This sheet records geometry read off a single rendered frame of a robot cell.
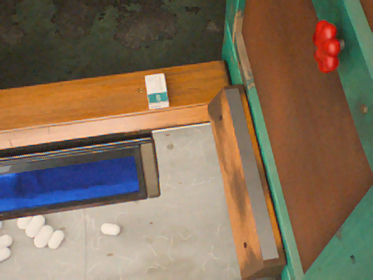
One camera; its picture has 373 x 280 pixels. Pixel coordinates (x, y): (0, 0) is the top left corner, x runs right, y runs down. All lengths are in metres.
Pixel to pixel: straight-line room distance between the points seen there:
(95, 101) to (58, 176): 0.44
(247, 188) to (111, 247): 0.25
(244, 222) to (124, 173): 0.28
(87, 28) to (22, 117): 1.12
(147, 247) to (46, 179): 0.36
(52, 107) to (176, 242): 0.33
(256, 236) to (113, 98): 0.38
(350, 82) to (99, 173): 0.27
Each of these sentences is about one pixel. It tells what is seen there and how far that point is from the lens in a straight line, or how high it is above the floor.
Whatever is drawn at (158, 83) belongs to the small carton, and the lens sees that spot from 0.98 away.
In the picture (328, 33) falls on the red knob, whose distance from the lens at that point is 0.45.
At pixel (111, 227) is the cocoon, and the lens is 0.90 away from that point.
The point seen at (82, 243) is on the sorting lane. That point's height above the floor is 0.74.
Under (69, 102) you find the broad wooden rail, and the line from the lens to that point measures 1.00.
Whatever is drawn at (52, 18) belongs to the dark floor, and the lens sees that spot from 2.15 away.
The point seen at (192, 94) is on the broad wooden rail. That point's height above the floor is 0.76.
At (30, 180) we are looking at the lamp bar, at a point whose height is 1.09.
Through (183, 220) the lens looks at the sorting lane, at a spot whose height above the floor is 0.74.
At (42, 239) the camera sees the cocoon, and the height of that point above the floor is 0.76.
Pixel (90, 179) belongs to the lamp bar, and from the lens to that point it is 0.57.
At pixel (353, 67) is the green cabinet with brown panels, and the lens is 0.45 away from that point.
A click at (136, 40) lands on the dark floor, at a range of 2.04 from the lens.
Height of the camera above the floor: 1.60
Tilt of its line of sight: 62 degrees down
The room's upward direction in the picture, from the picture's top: 1 degrees counter-clockwise
